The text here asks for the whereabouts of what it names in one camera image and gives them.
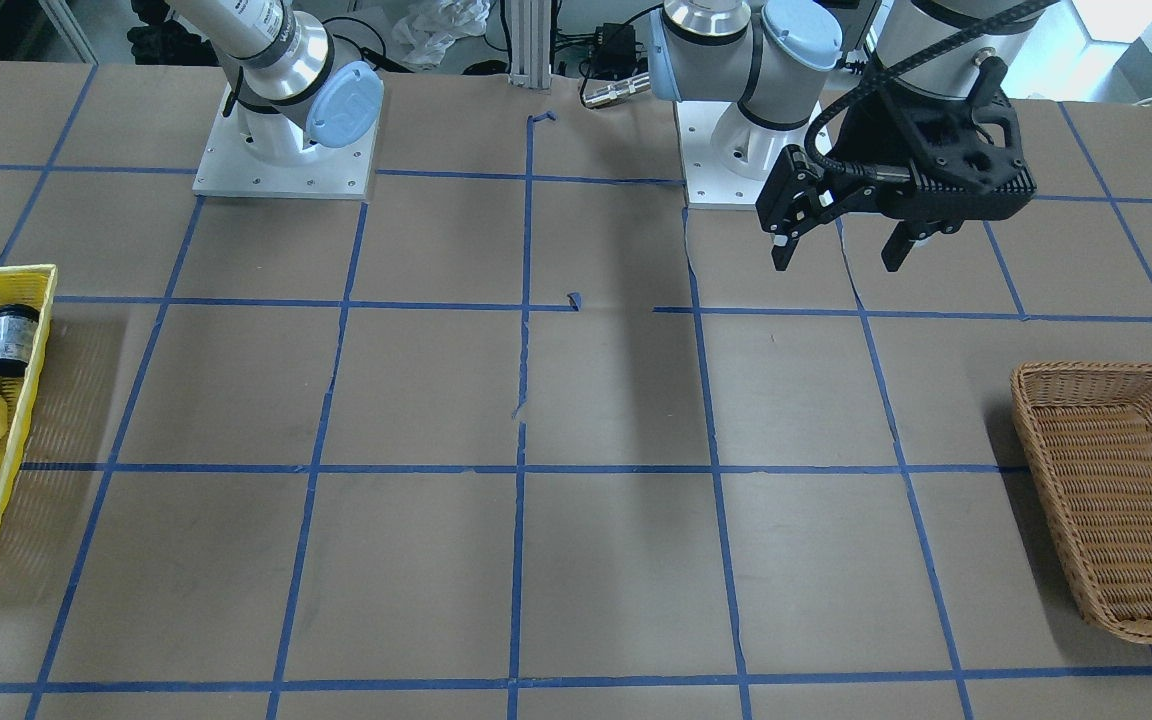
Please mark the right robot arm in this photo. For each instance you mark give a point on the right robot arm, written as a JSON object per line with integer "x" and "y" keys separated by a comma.
{"x": 296, "y": 95}

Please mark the aluminium frame post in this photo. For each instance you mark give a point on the aluminium frame post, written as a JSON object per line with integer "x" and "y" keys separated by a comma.
{"x": 530, "y": 25}

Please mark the silver metal connector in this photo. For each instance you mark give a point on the silver metal connector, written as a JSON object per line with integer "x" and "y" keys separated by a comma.
{"x": 616, "y": 92}

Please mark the black power adapter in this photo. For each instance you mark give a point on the black power adapter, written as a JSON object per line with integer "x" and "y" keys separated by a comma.
{"x": 615, "y": 52}

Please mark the small dark bottle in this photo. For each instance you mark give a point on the small dark bottle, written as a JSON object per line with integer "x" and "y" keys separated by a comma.
{"x": 18, "y": 331}

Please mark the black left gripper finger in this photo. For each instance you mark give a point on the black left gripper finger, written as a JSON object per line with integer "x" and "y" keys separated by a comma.
{"x": 797, "y": 196}
{"x": 909, "y": 234}

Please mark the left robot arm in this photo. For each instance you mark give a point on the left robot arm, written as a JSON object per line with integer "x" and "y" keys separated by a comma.
{"x": 773, "y": 60}

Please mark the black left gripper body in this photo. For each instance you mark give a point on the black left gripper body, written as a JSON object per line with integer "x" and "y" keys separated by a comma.
{"x": 864, "y": 133}

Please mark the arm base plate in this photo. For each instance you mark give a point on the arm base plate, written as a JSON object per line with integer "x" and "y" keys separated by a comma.
{"x": 251, "y": 155}
{"x": 725, "y": 157}

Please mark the brown wicker basket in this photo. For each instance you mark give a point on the brown wicker basket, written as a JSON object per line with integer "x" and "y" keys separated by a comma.
{"x": 1086, "y": 429}

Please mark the white crumpled plastic bag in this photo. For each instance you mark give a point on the white crumpled plastic bag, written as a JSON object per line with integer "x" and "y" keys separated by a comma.
{"x": 431, "y": 28}

